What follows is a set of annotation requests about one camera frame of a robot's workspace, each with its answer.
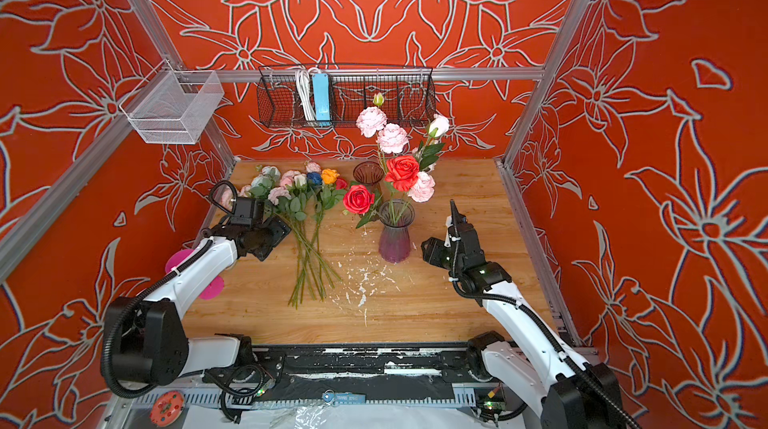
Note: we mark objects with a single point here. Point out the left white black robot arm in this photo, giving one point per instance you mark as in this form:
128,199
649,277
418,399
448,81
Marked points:
144,343

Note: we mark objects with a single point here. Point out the brown ribbed glass vase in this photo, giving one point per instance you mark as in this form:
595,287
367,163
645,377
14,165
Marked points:
369,174

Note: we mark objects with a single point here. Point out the pink rose bunch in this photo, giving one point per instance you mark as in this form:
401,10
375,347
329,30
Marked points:
289,195

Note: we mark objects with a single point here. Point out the pink plastic cup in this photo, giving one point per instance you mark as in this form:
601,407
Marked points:
212,290

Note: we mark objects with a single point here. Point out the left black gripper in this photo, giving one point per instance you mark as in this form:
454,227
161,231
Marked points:
280,229

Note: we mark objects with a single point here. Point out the blue rose stem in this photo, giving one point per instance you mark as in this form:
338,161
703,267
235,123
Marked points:
315,178

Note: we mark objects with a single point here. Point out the black wire wall basket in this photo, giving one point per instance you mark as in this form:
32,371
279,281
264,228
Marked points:
285,94

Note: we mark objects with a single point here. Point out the pink double rose stem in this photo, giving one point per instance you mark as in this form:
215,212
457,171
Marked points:
391,138

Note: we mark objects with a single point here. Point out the white pink rose stem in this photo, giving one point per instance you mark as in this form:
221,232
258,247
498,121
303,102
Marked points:
428,152

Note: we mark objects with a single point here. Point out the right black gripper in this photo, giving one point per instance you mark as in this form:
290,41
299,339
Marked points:
434,250

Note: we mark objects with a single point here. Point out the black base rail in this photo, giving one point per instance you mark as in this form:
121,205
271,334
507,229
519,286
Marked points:
389,372

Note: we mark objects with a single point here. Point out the red rose stem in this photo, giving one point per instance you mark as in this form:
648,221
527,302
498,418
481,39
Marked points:
401,176
369,205

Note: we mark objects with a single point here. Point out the orange rose stem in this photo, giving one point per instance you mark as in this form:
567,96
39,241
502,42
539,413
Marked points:
325,195

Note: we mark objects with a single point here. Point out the light blue box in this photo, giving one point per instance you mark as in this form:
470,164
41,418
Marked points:
321,94

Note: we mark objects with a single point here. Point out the purple ribbed glass vase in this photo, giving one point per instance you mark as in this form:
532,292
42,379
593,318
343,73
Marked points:
395,242

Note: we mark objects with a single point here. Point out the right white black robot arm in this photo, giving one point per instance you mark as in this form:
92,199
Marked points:
557,384

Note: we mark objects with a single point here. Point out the clear plastic wall bin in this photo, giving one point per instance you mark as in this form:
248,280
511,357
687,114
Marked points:
169,106

